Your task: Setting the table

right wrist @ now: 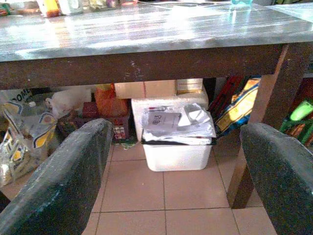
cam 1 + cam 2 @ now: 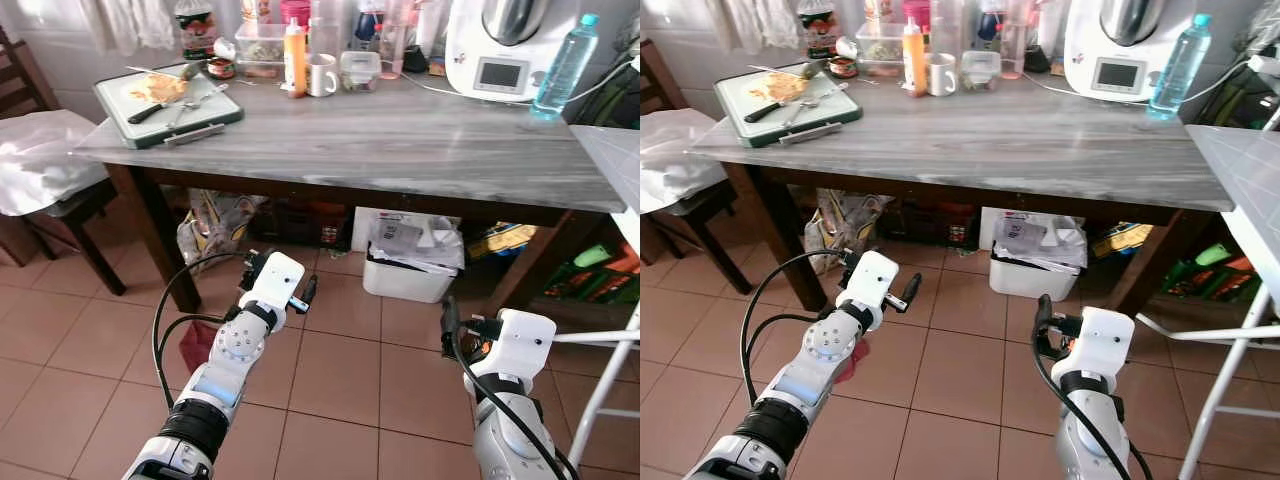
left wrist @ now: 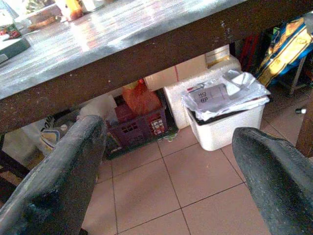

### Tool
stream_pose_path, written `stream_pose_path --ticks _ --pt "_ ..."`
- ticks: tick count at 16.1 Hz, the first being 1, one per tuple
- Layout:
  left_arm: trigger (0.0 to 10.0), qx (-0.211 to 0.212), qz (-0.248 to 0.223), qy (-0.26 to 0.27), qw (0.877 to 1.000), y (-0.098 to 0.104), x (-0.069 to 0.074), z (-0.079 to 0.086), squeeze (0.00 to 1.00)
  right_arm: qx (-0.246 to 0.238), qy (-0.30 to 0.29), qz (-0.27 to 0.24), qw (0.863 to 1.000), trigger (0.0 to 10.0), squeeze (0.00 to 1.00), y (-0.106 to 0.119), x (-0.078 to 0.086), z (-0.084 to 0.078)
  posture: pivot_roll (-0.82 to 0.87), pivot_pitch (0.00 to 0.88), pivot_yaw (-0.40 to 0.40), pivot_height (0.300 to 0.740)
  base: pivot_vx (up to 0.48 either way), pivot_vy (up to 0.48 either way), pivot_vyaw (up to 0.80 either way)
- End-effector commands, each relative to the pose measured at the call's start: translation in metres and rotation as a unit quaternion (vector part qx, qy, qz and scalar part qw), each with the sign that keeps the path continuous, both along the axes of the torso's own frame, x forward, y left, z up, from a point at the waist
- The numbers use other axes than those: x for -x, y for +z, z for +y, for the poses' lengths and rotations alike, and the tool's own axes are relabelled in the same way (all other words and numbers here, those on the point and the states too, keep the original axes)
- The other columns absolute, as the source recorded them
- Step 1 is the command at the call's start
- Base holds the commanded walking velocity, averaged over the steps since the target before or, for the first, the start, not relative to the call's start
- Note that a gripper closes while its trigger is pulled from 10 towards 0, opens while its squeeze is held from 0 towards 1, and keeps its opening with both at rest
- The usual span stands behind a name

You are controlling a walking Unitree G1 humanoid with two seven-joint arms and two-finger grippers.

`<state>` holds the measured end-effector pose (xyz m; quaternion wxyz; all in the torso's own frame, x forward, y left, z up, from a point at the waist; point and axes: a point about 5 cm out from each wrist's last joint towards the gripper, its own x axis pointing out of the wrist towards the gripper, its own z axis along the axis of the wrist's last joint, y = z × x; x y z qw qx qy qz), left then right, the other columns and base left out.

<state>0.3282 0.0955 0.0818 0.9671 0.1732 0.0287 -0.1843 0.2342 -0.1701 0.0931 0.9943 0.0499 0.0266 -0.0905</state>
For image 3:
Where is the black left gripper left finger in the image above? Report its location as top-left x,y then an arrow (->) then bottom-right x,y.
0,114 -> 108,235

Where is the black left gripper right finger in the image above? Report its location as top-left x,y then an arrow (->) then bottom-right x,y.
231,126 -> 313,235

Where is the white yellow patterned bag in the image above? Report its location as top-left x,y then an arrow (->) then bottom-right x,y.
39,115 -> 63,154

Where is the white plastic trash bin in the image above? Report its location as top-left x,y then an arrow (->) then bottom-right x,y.
181,69 -> 271,152

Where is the white plastic bag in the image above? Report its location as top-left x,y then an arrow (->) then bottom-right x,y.
78,94 -> 118,125

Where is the purple plastic crate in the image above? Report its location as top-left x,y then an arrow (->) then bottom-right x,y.
105,102 -> 169,157

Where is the grey metal rack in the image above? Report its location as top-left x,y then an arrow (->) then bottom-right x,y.
278,56 -> 313,96

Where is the printed white paper sheet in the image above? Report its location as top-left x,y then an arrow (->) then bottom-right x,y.
193,83 -> 229,111

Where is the orange plastic bag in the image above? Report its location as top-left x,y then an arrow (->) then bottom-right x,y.
121,79 -> 163,116

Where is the white foam box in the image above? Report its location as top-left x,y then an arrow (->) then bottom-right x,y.
163,58 -> 243,130

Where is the blue yellow printed bag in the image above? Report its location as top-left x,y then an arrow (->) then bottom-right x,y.
258,17 -> 313,88

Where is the red black striped fabric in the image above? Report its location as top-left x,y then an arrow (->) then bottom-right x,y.
234,31 -> 269,74

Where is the green cutting board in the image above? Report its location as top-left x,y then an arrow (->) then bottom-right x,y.
0,36 -> 31,59

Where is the white yellow carton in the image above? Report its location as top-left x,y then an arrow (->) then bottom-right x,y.
205,45 -> 232,69

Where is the pale cardboard box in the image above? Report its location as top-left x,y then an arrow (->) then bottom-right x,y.
144,53 -> 208,93

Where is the dark wooden table grey top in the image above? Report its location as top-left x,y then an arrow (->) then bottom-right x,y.
0,0 -> 313,159

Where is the orange bottle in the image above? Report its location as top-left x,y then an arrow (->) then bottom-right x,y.
64,0 -> 84,22

